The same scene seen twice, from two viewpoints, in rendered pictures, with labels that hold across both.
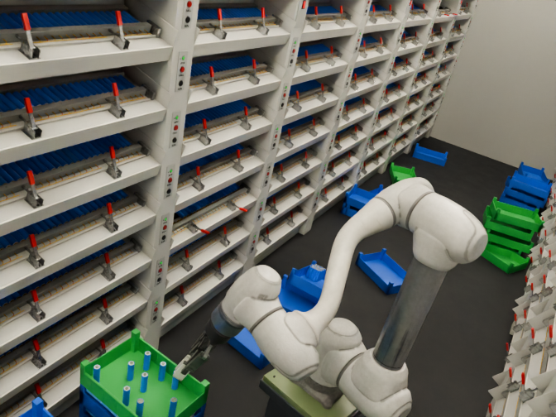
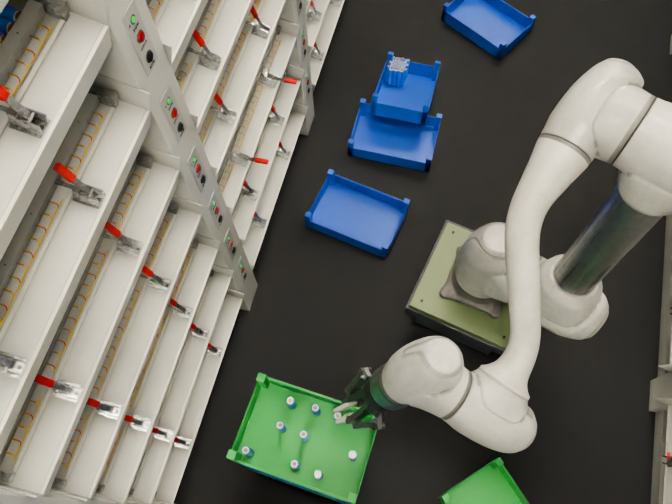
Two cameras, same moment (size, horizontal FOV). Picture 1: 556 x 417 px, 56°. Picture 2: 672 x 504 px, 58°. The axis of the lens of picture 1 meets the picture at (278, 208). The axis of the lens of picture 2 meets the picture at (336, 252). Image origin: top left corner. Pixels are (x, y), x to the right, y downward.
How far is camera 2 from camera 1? 90 cm
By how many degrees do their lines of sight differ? 39
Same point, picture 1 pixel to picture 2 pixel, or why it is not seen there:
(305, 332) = (515, 407)
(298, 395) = (458, 315)
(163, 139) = (166, 143)
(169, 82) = (133, 75)
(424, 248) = (644, 200)
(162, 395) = (329, 434)
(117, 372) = (264, 427)
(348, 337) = not seen: hidden behind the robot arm
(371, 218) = (556, 184)
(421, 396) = (581, 210)
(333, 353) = (498, 279)
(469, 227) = not seen: outside the picture
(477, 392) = not seen: hidden behind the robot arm
